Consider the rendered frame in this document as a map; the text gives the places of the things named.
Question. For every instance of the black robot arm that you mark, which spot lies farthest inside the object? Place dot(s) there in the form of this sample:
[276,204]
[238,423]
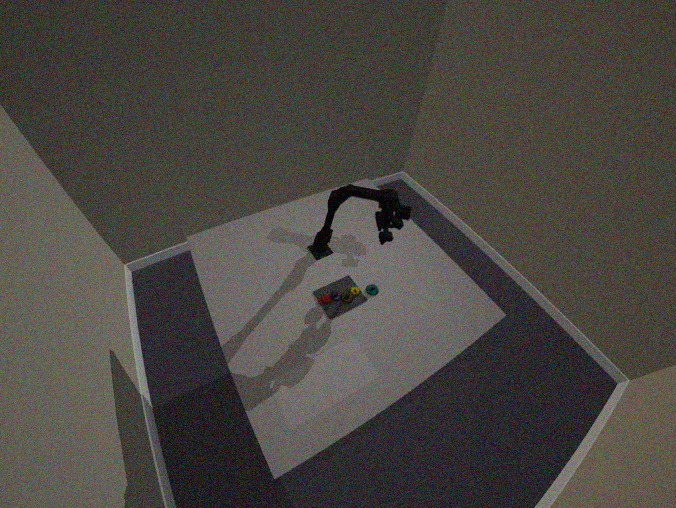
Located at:
[388,201]

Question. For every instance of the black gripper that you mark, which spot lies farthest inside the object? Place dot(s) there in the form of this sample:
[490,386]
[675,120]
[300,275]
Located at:
[386,235]

